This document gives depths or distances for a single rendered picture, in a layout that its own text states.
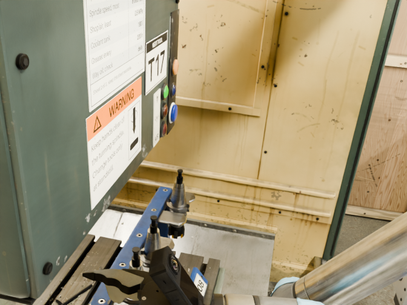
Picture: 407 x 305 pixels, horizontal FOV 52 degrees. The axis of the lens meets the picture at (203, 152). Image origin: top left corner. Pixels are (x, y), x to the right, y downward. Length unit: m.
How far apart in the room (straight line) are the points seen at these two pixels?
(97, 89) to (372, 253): 0.46
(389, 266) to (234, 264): 1.01
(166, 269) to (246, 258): 1.11
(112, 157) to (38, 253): 0.16
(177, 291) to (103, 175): 0.19
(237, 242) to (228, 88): 0.61
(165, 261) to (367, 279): 0.31
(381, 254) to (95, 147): 0.44
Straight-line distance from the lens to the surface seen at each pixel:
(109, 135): 0.48
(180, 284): 0.58
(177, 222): 1.10
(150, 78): 0.59
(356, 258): 0.70
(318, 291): 0.74
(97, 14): 0.42
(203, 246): 1.67
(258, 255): 1.66
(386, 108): 3.24
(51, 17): 0.36
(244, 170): 1.55
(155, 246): 0.96
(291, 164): 1.53
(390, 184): 3.51
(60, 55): 0.37
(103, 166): 0.48
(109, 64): 0.46
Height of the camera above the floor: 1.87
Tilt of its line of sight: 26 degrees down
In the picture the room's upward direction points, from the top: 5 degrees clockwise
